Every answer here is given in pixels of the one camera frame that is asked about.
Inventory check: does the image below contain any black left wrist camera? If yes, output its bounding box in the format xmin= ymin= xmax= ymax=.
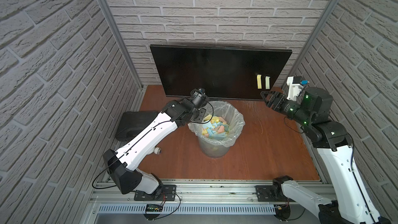
xmin=189 ymin=88 xmax=207 ymax=109

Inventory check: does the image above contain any pile of discarded sticky notes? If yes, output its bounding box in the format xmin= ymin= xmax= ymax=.
xmin=202 ymin=114 xmax=230 ymax=141

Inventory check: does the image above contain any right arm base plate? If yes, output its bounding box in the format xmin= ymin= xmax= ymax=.
xmin=255 ymin=185 xmax=289 ymax=202

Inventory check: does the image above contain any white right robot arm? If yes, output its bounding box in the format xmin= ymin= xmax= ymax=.
xmin=261 ymin=87 xmax=391 ymax=224

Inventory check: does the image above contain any aluminium right corner post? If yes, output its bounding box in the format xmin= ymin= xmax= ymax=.
xmin=288 ymin=0 xmax=340 ymax=77

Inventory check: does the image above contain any white ventilation grille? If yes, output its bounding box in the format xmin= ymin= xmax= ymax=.
xmin=97 ymin=203 xmax=276 ymax=215

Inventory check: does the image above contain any aluminium corner post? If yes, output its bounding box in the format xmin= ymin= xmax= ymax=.
xmin=288 ymin=0 xmax=340 ymax=77
xmin=97 ymin=0 xmax=144 ymax=91

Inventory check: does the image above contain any aluminium left corner post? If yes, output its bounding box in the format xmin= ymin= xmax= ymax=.
xmin=97 ymin=0 xmax=144 ymax=91

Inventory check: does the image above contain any black plastic case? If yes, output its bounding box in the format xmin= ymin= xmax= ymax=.
xmin=115 ymin=111 xmax=159 ymax=142

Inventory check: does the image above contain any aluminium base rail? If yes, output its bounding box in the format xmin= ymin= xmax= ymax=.
xmin=89 ymin=179 xmax=272 ymax=204

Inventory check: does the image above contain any black flat monitor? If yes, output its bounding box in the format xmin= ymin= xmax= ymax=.
xmin=150 ymin=45 xmax=292 ymax=101

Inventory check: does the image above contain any green sticky note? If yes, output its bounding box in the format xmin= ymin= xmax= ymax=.
xmin=265 ymin=76 xmax=271 ymax=90

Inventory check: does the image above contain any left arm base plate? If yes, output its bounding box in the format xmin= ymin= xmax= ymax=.
xmin=134 ymin=184 xmax=177 ymax=201

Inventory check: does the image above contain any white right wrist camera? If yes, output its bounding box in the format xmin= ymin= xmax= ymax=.
xmin=286 ymin=76 xmax=309 ymax=101

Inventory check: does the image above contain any small green circuit board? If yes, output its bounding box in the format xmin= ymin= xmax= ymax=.
xmin=145 ymin=204 xmax=163 ymax=213

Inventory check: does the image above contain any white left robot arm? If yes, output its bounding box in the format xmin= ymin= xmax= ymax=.
xmin=103 ymin=96 xmax=209 ymax=195

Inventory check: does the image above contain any yellow sticky note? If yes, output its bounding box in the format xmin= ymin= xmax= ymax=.
xmin=257 ymin=74 xmax=262 ymax=89

